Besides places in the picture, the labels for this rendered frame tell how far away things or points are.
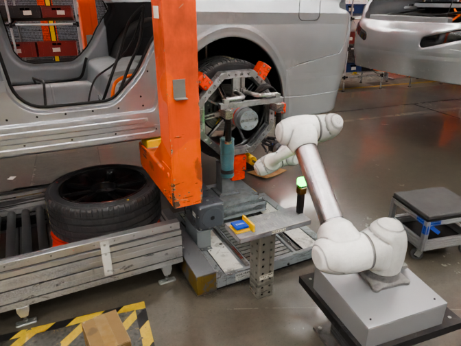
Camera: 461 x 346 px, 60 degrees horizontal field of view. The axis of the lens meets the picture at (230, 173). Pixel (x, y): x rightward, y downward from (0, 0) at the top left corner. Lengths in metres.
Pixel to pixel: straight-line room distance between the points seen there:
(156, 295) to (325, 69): 1.88
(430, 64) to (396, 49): 0.40
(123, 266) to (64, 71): 2.29
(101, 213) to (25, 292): 0.52
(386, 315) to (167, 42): 1.44
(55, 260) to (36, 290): 0.18
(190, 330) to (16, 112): 1.44
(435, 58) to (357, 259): 3.08
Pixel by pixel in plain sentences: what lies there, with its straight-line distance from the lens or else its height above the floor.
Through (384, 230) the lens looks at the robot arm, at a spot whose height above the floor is 0.68.
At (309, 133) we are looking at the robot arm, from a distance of 1.87.
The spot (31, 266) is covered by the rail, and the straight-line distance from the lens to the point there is 2.21.
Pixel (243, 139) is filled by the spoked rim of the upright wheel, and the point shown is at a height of 0.64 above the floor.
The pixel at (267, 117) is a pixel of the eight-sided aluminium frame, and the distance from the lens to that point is 2.70.
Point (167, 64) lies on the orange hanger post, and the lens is 1.88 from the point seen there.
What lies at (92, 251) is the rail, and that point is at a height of 0.34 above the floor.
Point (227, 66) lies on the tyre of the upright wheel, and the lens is 2.56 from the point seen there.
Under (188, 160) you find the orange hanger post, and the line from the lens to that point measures 2.03.
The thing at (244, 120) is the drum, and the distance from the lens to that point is 2.43.
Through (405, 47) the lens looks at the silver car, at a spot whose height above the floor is 1.07.
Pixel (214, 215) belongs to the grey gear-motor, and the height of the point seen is 0.33.
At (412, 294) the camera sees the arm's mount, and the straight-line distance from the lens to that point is 1.87.
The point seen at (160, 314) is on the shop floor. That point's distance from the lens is 2.26.
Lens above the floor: 1.52
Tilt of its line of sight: 24 degrees down
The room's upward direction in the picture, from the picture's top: straight up
